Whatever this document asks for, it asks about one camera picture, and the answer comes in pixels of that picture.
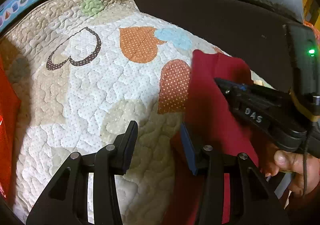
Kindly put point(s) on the wooden chair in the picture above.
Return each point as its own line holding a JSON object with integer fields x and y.
{"x": 311, "y": 12}

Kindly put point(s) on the person's right hand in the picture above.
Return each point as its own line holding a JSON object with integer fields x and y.
{"x": 292, "y": 167}

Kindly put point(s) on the quilted heart pattern bedspread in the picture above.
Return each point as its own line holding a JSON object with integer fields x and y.
{"x": 83, "y": 69}

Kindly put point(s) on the blue shapes toy box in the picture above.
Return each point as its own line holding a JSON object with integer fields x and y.
{"x": 13, "y": 9}

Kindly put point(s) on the dark brown cushion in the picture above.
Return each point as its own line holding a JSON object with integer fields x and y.
{"x": 243, "y": 30}

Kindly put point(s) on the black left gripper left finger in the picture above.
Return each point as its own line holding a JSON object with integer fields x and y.
{"x": 64, "y": 199}

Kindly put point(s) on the red plastic bag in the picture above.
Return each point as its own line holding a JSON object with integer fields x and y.
{"x": 9, "y": 107}

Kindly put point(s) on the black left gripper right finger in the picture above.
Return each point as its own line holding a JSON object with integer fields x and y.
{"x": 235, "y": 182}

